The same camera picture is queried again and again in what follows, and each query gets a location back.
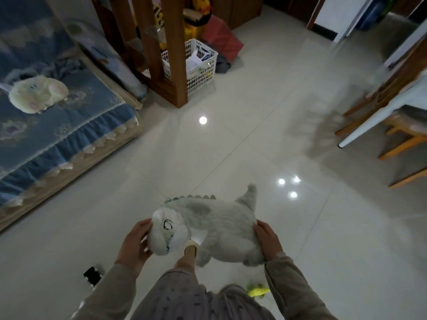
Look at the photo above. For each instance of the dark grey cloth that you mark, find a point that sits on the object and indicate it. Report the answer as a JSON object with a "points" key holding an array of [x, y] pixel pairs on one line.
{"points": [[222, 66]]}

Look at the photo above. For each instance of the white door panel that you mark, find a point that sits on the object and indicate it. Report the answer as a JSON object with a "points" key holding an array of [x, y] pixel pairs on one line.
{"points": [[337, 16]]}

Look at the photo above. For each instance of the wooden chair with cushion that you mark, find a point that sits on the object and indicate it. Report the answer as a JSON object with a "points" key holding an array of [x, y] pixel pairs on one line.
{"points": [[407, 129]]}

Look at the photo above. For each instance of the yellow plastic toy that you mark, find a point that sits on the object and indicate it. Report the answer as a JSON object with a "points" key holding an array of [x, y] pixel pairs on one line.
{"points": [[196, 13]]}

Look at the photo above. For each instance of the grey plush dinosaur toy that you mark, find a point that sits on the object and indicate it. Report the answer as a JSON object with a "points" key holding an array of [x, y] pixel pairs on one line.
{"points": [[213, 226]]}

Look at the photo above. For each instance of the person's left forearm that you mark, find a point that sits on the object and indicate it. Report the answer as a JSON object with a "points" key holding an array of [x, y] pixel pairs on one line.
{"points": [[105, 293]]}

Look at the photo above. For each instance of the blue patterned pillow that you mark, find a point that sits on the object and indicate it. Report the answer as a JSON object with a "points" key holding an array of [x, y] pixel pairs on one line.
{"points": [[106, 59]]}

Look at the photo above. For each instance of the person's right fingers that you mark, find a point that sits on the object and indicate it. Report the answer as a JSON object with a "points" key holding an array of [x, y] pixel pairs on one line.
{"points": [[260, 228]]}

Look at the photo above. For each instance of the white paper in basket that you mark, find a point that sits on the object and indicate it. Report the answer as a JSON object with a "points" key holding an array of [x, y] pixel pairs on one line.
{"points": [[193, 63]]}

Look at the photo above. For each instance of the person's right forearm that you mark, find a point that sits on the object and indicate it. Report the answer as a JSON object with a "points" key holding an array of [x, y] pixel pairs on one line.
{"points": [[293, 289]]}

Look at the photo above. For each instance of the blue plastic container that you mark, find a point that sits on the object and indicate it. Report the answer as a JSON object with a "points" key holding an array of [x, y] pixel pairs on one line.
{"points": [[370, 11]]}

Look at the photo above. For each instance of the white plastic lattice basket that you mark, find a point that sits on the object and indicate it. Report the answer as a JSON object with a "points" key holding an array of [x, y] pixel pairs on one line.
{"points": [[200, 76]]}

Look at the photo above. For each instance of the white table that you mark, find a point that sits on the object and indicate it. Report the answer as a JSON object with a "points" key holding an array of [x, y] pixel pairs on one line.
{"points": [[393, 103]]}

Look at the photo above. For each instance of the red paper bag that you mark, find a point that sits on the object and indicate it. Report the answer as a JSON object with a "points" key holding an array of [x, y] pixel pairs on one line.
{"points": [[222, 38]]}

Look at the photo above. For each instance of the person's foot in slipper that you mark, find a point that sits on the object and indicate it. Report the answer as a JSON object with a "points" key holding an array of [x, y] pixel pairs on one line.
{"points": [[188, 256]]}

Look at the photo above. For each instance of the person's left hand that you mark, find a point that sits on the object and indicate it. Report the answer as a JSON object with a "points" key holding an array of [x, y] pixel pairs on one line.
{"points": [[131, 244]]}

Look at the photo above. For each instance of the brown wooden cabinet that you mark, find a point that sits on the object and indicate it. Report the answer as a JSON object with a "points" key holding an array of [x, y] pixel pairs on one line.
{"points": [[240, 9]]}

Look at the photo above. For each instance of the small black object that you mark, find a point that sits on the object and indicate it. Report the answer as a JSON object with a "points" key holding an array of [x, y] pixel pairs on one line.
{"points": [[92, 274]]}

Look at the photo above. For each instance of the wooden shelf unit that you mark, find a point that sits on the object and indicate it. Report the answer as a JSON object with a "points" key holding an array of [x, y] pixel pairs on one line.
{"points": [[170, 49]]}

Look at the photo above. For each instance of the person's right hand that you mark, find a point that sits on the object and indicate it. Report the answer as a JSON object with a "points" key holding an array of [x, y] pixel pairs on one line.
{"points": [[270, 241]]}

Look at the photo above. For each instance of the yellow green toy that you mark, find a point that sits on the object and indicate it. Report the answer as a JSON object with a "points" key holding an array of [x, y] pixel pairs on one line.
{"points": [[257, 291]]}

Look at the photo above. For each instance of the sofa with blue cover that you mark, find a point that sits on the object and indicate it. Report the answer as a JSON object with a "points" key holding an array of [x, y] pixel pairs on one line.
{"points": [[50, 139]]}

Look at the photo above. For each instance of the person's left thumb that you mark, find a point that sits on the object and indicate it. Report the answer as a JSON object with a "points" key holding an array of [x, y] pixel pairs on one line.
{"points": [[147, 254]]}

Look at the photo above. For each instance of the person's patterned pajama trousers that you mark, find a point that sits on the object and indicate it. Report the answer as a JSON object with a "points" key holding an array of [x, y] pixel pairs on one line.
{"points": [[193, 299]]}

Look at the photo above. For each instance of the white round plush toy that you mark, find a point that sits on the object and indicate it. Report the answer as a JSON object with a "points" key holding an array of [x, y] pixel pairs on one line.
{"points": [[36, 94]]}

